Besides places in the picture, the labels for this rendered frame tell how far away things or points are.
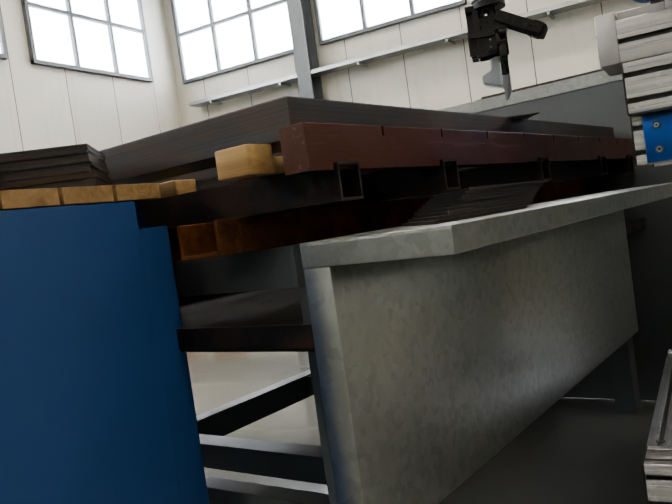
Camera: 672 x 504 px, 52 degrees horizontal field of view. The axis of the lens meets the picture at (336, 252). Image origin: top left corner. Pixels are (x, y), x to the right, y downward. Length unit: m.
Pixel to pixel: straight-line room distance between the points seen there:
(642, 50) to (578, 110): 1.07
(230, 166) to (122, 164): 0.29
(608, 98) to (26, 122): 9.87
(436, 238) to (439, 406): 0.35
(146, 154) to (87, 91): 11.25
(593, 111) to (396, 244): 1.70
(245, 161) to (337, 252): 0.19
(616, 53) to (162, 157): 0.79
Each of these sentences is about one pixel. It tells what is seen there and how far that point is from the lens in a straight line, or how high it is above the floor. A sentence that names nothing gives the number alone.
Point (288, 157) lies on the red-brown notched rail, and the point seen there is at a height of 0.79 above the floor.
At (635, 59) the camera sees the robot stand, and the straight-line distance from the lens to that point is 1.35.
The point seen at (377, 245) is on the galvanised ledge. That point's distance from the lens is 0.76.
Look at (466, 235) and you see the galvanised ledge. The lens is 0.74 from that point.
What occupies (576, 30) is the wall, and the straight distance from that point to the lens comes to 10.92.
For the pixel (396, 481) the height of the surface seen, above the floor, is 0.37.
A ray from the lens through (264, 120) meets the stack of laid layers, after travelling 0.94.
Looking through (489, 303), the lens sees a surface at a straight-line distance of 1.16.
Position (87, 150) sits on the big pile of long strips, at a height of 0.84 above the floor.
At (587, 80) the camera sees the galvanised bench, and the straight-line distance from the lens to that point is 2.40.
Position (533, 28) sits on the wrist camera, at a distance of 1.60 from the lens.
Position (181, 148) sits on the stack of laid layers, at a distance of 1.06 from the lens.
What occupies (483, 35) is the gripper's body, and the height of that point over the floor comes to 1.05.
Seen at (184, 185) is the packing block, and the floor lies 0.80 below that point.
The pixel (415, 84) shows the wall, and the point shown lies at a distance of 11.47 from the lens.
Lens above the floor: 0.70
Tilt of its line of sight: 2 degrees down
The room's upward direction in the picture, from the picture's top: 8 degrees counter-clockwise
